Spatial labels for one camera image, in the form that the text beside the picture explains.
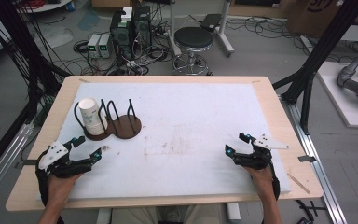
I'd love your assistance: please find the cardboard box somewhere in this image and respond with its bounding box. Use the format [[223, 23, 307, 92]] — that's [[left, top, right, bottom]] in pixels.
[[286, 0, 353, 39]]

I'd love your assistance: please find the white board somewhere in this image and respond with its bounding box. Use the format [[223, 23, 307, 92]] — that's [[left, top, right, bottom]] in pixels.
[[316, 61, 358, 130]]

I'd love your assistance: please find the black frame post with cables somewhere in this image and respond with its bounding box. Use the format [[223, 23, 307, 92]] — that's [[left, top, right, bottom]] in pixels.
[[0, 0, 71, 125]]

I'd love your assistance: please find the white table leg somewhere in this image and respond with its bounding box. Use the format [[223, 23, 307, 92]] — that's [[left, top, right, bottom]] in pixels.
[[226, 202, 242, 222], [95, 207, 114, 224]]

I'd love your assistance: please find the thin wooden stick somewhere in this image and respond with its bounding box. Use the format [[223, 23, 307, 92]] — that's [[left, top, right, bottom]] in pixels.
[[286, 173, 311, 195]]

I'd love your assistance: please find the black tape piece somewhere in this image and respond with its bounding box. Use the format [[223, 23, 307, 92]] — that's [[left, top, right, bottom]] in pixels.
[[297, 154, 318, 163]]

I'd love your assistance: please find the aluminium rail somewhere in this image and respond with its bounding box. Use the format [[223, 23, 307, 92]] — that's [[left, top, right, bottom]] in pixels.
[[0, 121, 35, 208], [280, 95, 349, 224]]

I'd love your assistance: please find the white table mat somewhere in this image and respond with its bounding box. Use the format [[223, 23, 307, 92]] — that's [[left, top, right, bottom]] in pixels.
[[36, 81, 292, 201]]

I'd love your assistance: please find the grey power supply unit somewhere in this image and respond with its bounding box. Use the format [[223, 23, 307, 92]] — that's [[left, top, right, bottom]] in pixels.
[[98, 33, 114, 59], [87, 33, 103, 59]]

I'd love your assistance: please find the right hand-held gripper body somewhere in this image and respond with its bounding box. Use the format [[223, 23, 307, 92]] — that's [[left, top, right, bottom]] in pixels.
[[232, 133, 290, 171]]

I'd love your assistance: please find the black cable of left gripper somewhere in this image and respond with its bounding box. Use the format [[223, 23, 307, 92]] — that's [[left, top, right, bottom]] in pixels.
[[34, 160, 50, 208]]

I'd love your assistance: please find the black computer tower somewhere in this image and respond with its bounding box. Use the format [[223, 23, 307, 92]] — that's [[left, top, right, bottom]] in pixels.
[[109, 10, 135, 61], [132, 5, 153, 49]]

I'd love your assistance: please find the person's right hand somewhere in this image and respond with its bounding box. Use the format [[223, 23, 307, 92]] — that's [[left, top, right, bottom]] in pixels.
[[243, 164, 276, 194]]

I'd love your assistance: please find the white paper cup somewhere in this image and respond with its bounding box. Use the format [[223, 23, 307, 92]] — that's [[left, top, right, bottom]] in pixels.
[[77, 97, 109, 136]]

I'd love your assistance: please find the black round stool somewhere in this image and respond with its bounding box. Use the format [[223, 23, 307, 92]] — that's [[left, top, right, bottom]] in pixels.
[[172, 26, 215, 76]]

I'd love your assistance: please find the white round table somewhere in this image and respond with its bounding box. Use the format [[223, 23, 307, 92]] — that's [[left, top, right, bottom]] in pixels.
[[16, 0, 73, 14]]

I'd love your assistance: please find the black flat device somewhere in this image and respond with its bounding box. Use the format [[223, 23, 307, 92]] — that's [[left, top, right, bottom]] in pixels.
[[200, 13, 224, 33]]

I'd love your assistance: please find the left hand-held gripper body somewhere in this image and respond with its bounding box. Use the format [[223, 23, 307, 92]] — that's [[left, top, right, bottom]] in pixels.
[[37, 140, 90, 180]]

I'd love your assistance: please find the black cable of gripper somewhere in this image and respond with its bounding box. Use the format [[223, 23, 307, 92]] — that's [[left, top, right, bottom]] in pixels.
[[34, 160, 50, 208], [269, 162, 282, 201]]

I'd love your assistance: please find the brown cup rack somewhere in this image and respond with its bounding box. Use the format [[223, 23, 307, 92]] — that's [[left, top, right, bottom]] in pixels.
[[73, 98, 143, 142]]

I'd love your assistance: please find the person's left hand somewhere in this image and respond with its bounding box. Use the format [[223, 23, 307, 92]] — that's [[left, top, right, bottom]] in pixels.
[[47, 173, 82, 198]]

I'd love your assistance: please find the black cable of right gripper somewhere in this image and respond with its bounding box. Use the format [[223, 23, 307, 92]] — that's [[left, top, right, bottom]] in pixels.
[[269, 162, 282, 201]]

